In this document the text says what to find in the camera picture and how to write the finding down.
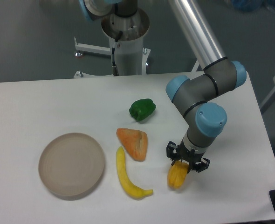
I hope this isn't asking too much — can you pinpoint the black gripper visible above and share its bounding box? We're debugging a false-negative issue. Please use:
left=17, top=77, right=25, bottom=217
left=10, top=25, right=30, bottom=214
left=166, top=141, right=210, bottom=173

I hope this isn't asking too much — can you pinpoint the yellow bell pepper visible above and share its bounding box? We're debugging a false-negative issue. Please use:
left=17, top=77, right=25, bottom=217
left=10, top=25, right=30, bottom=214
left=167, top=161, right=189, bottom=189

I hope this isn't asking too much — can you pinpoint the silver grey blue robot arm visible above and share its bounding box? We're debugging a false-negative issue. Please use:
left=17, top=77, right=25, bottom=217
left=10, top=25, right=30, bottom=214
left=79, top=0, right=247, bottom=172

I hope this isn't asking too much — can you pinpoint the orange bell pepper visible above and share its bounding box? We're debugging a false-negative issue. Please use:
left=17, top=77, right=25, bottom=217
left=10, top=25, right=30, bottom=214
left=116, top=128, right=148, bottom=161

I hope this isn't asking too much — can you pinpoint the long yellow chili pepper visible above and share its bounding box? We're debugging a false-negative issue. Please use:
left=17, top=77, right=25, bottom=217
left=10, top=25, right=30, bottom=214
left=116, top=147, right=153, bottom=200

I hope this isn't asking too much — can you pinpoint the green bell pepper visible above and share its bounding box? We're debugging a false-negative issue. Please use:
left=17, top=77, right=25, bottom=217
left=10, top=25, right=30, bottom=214
left=129, top=98, right=156, bottom=122

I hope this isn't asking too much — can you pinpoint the beige round plate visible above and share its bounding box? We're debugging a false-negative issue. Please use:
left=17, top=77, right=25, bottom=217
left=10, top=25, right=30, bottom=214
left=38, top=133, right=105, bottom=200

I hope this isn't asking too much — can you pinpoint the blue plastic bag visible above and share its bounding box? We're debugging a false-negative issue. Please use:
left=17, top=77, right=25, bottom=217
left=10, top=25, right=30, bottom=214
left=228, top=0, right=275, bottom=13

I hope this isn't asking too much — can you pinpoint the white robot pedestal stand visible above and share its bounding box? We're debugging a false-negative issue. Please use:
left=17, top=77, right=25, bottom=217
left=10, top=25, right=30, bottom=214
left=74, top=8, right=151, bottom=76

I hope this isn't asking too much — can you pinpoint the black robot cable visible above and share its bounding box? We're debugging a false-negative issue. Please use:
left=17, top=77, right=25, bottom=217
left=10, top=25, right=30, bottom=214
left=111, top=30, right=123, bottom=77

